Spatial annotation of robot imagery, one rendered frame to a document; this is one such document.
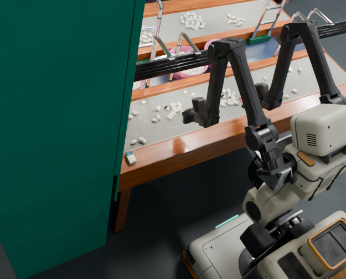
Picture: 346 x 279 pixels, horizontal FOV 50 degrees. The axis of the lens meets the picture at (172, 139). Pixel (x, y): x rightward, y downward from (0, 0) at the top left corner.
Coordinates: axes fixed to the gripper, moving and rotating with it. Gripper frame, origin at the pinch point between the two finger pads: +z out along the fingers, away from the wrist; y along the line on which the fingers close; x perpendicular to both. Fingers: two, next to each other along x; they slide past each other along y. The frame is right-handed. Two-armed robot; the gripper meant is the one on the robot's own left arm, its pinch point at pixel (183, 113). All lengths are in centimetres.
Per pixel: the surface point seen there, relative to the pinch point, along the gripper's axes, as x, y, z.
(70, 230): 45, 69, 11
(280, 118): 18, -60, -5
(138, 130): 5.4, 22.2, 11.3
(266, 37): -22, -105, 53
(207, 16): -45, -70, 73
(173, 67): -24.8, 3.4, -4.1
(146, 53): -29, -8, 51
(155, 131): 7.7, 13.7, 8.8
